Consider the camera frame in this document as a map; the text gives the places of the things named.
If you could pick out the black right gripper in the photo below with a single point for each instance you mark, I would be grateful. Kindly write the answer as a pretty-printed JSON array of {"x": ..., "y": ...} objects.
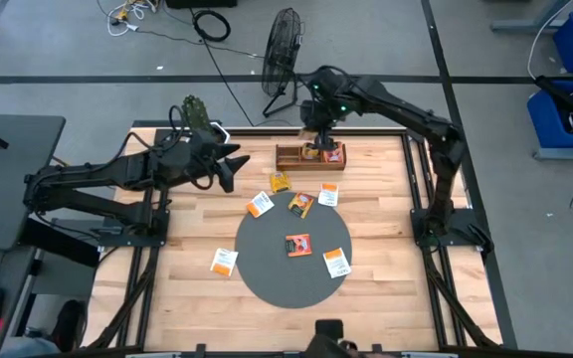
[{"x": 319, "y": 117}]

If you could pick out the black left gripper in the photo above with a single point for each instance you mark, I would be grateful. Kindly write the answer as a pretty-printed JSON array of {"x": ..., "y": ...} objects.
[{"x": 204, "y": 159}]

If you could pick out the red tea packet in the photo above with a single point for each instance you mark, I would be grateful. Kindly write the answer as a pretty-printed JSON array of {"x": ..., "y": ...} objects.
[
  {"x": 337, "y": 155},
  {"x": 299, "y": 245}
]

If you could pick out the white orange tea packet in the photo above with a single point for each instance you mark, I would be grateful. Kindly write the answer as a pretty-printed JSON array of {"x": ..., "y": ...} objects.
[
  {"x": 337, "y": 262},
  {"x": 328, "y": 194},
  {"x": 260, "y": 204},
  {"x": 224, "y": 262}
]

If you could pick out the yellow tea packet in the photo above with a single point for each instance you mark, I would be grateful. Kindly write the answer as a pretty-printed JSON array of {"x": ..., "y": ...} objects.
[{"x": 280, "y": 182}]

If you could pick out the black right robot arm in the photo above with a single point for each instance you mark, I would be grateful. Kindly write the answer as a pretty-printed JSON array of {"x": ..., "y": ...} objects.
[{"x": 406, "y": 110}]

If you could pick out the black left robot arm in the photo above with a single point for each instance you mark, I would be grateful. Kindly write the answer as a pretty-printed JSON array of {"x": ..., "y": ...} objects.
[{"x": 92, "y": 176}]

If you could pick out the wooden tea organizer box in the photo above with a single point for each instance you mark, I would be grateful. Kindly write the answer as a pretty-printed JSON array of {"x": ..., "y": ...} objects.
[{"x": 291, "y": 158}]

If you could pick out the green cactus in white pot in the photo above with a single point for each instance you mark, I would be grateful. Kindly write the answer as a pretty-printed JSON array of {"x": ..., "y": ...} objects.
[{"x": 196, "y": 113}]

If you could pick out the black floor fan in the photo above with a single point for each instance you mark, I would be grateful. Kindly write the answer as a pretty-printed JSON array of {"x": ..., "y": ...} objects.
[{"x": 280, "y": 50}]

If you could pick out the grey round mat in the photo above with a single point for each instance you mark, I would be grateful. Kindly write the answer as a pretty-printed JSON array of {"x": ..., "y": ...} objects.
[{"x": 276, "y": 283}]

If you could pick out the black computer box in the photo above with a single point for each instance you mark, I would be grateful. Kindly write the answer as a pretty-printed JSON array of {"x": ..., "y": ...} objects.
[{"x": 202, "y": 3}]

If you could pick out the black desk crossbar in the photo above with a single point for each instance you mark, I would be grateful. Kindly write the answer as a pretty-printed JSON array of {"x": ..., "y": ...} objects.
[{"x": 57, "y": 243}]

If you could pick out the grey metal stand foot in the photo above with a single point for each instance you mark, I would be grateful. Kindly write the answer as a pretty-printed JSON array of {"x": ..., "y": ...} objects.
[{"x": 515, "y": 25}]

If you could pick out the dark desk top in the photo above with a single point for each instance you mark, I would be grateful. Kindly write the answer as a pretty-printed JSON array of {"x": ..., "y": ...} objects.
[{"x": 8, "y": 199}]

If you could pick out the person's foot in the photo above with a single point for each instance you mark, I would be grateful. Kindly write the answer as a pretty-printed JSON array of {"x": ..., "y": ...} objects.
[{"x": 67, "y": 323}]

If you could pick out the black diagonal bar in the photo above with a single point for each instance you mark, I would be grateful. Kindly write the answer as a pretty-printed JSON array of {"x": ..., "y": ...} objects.
[{"x": 565, "y": 99}]

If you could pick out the black caster wheel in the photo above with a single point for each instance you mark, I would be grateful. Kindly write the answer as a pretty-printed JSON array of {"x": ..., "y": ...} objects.
[{"x": 33, "y": 332}]

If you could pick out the person's leg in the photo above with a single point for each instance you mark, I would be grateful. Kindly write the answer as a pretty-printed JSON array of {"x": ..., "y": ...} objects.
[{"x": 28, "y": 348}]

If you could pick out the black table edge rail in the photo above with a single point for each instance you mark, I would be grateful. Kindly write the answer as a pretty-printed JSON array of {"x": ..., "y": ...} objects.
[{"x": 266, "y": 130}]

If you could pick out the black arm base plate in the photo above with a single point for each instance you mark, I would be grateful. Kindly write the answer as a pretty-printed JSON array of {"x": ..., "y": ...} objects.
[
  {"x": 117, "y": 241},
  {"x": 468, "y": 216}
]

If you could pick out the black bracket clamp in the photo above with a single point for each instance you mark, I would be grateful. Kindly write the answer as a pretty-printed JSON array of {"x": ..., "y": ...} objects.
[
  {"x": 377, "y": 350},
  {"x": 200, "y": 350}
]

